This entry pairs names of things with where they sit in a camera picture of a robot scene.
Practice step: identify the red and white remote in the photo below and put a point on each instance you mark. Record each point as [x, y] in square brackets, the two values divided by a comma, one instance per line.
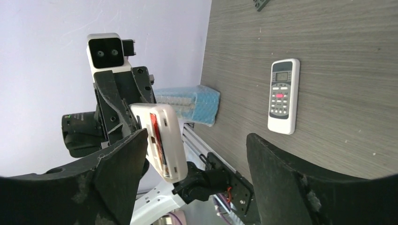
[165, 151]

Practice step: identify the white remote control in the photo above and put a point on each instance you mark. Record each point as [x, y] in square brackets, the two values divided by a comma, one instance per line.
[283, 96]

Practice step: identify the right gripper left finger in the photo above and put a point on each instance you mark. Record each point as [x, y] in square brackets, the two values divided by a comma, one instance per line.
[99, 189]

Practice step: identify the grey lego baseplate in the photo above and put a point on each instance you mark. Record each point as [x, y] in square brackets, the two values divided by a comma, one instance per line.
[260, 4]

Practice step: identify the orange battery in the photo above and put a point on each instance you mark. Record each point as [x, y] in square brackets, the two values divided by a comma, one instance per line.
[158, 141]

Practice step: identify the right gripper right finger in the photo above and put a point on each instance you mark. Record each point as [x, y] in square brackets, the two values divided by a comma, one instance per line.
[293, 191]

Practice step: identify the blue plastic bottle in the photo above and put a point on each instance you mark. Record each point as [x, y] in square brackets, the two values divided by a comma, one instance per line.
[197, 104]

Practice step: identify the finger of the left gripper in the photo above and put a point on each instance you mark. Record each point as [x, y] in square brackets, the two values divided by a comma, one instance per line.
[144, 82]
[111, 91]

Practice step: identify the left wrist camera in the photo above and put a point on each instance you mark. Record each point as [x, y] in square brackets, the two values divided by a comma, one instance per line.
[108, 52]

